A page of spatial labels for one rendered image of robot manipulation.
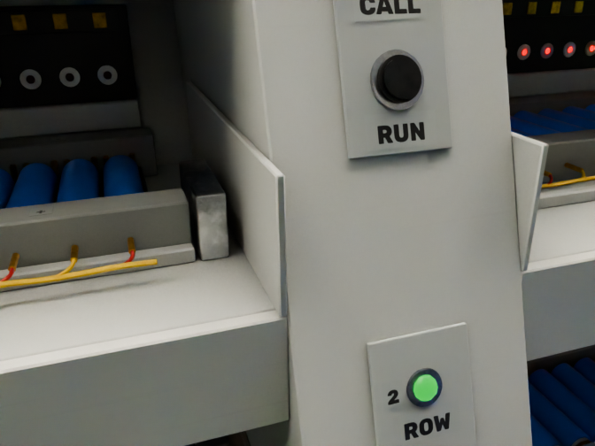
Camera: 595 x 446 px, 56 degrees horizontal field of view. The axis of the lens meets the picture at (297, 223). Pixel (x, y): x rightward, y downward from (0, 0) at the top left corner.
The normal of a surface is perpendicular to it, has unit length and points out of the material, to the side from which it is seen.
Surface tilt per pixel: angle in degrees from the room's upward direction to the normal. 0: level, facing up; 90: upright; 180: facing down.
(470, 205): 90
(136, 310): 18
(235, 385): 108
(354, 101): 90
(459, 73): 90
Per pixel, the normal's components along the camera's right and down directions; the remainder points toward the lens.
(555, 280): 0.32, 0.37
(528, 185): -0.95, 0.14
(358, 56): 0.29, 0.07
